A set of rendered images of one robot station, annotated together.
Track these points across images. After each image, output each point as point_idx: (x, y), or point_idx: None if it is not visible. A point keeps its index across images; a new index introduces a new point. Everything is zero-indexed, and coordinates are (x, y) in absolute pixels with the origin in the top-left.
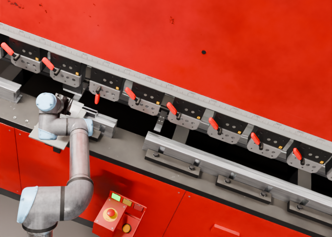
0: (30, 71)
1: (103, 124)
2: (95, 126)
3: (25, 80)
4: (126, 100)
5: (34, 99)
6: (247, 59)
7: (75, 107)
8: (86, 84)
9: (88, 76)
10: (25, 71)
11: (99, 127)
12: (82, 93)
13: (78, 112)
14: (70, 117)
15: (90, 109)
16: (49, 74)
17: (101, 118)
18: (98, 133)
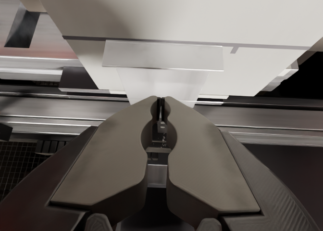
0: (302, 81)
1: (14, 51)
2: (54, 27)
3: (313, 61)
4: (71, 101)
5: (316, 44)
6: None
7: (150, 94)
8: (163, 132)
9: (164, 148)
10: (319, 86)
11: (34, 31)
12: (160, 121)
13: (123, 81)
14: (128, 67)
15: (94, 97)
16: (265, 104)
17: (46, 69)
18: (27, 1)
